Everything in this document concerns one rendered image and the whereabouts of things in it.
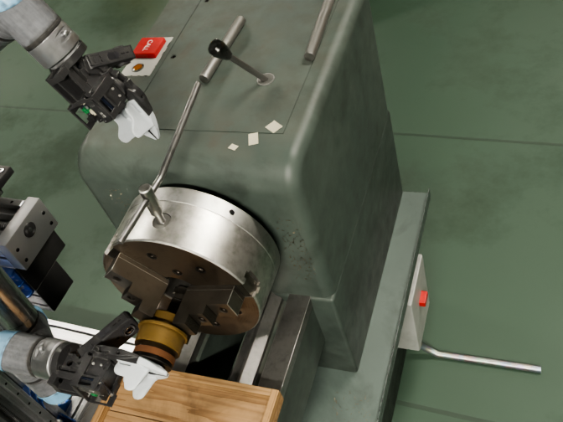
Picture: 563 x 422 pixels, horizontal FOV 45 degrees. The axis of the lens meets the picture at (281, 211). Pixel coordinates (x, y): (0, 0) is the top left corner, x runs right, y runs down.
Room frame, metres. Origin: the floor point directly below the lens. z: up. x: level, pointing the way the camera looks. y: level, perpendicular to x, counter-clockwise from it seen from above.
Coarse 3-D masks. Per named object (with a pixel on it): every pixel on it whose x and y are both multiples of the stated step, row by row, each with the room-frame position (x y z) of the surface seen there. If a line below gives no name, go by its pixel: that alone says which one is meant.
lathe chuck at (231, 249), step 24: (144, 216) 0.88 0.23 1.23; (192, 216) 0.84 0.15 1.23; (216, 216) 0.84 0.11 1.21; (144, 240) 0.82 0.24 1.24; (168, 240) 0.80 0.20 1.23; (192, 240) 0.79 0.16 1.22; (216, 240) 0.79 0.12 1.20; (240, 240) 0.80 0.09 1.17; (144, 264) 0.84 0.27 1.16; (168, 264) 0.81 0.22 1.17; (192, 264) 0.78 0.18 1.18; (216, 264) 0.75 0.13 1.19; (240, 264) 0.76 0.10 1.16; (264, 264) 0.78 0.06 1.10; (120, 288) 0.89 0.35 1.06; (168, 288) 0.85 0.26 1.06; (264, 288) 0.76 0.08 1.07; (240, 312) 0.76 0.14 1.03
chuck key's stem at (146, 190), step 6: (144, 186) 0.85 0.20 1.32; (150, 186) 0.85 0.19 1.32; (144, 192) 0.84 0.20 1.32; (150, 192) 0.84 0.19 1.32; (150, 198) 0.84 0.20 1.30; (156, 198) 0.84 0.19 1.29; (150, 204) 0.84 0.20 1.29; (156, 204) 0.84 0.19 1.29; (150, 210) 0.84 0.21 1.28; (156, 210) 0.84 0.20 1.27; (162, 210) 0.84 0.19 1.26; (156, 216) 0.84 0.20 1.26; (162, 216) 0.84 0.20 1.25; (162, 222) 0.84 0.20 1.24
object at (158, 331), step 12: (156, 312) 0.76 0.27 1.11; (168, 312) 0.75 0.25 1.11; (144, 324) 0.74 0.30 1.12; (156, 324) 0.73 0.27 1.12; (168, 324) 0.72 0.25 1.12; (144, 336) 0.72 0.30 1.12; (156, 336) 0.71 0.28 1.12; (168, 336) 0.71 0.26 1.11; (180, 336) 0.71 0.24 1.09; (144, 348) 0.69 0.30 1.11; (156, 348) 0.69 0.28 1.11; (168, 348) 0.69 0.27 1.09; (180, 348) 0.70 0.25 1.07; (156, 360) 0.67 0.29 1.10; (168, 360) 0.67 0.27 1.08; (168, 372) 0.68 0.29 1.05
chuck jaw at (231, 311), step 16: (192, 288) 0.79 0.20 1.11; (208, 288) 0.77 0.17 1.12; (224, 288) 0.75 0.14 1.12; (240, 288) 0.74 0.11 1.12; (256, 288) 0.75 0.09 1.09; (192, 304) 0.75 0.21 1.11; (208, 304) 0.73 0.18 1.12; (224, 304) 0.71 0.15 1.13; (240, 304) 0.72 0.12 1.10; (176, 320) 0.73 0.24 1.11; (192, 320) 0.73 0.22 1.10; (208, 320) 0.71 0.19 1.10
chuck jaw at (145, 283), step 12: (108, 252) 0.88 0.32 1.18; (120, 252) 0.85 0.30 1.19; (120, 264) 0.83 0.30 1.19; (132, 264) 0.84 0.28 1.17; (108, 276) 0.83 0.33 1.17; (120, 276) 0.82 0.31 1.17; (132, 276) 0.82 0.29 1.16; (144, 276) 0.82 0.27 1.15; (156, 276) 0.82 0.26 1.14; (132, 288) 0.80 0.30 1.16; (144, 288) 0.80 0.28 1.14; (156, 288) 0.80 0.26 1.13; (132, 300) 0.79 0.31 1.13; (144, 300) 0.78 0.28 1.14; (156, 300) 0.78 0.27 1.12; (132, 312) 0.77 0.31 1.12; (144, 312) 0.76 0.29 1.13
